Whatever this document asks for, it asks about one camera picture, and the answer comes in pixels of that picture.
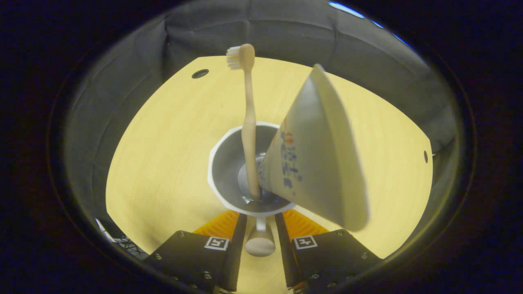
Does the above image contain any wooden toothbrush with white bristles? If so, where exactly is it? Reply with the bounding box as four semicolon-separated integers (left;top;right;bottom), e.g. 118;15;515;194
226;44;262;200

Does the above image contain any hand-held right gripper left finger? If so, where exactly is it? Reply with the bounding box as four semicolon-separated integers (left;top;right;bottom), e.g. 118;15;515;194
143;210;248;294

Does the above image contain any black backdrop cloth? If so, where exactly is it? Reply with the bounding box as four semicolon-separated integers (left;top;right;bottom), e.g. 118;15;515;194
61;0;462;229

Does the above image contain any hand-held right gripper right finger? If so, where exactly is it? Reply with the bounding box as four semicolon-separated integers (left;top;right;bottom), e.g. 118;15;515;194
276;209;382;291

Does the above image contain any white toothpaste tube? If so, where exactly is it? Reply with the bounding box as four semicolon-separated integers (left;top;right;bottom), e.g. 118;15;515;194
257;63;370;232

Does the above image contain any white cup with wooden handle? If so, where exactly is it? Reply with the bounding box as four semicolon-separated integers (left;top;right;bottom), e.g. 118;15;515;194
207;121;297;258

